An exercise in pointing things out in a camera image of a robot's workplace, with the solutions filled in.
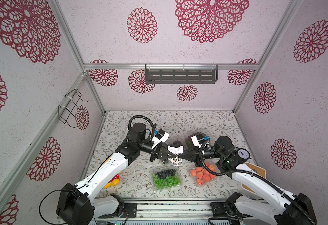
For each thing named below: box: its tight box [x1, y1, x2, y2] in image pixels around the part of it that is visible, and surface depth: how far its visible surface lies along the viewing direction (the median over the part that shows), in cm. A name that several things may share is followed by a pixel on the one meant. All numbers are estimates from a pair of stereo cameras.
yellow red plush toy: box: [103, 171, 123, 189], surface depth 80 cm
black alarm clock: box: [234, 147, 253, 165], surface depth 94 cm
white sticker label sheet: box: [167, 145, 184, 155], surface depth 60 cm
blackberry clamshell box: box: [168, 156, 183, 167], surface depth 63 cm
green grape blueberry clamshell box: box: [151, 165, 183, 191], surface depth 82 cm
